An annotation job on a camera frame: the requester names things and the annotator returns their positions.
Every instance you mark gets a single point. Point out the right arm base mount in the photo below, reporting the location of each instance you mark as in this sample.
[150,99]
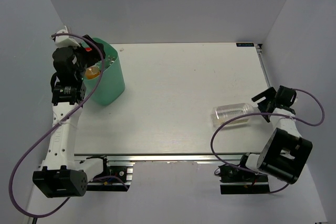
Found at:
[239,182]

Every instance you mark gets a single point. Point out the large clear bottle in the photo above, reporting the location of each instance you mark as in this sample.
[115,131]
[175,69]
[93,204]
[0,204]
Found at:
[224,113]

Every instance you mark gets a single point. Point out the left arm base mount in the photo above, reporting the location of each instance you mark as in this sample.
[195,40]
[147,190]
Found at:
[116,177]

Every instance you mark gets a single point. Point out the green blue label bottle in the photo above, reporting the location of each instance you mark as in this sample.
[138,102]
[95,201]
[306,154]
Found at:
[109,60]

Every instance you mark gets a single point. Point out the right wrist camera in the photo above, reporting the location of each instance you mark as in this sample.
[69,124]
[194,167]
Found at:
[291,102]

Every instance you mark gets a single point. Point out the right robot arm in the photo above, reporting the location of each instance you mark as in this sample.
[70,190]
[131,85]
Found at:
[286,152]

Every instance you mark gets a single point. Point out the green plastic bin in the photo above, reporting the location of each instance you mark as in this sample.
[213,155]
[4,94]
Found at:
[109,85]

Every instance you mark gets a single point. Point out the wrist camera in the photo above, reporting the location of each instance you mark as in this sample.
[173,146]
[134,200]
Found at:
[291,102]
[64,37]

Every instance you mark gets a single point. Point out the orange juice bottle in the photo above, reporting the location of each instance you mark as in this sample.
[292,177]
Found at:
[92,72]

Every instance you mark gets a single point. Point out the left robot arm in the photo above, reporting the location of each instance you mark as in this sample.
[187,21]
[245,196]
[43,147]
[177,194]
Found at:
[60,174]

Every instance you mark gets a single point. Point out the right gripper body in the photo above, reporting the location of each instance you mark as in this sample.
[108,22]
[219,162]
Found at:
[263,105]

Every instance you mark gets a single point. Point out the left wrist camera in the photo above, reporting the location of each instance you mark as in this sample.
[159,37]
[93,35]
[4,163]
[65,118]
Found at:
[64,37]

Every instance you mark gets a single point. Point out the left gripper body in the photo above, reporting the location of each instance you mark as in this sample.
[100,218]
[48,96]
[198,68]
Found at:
[81,55]

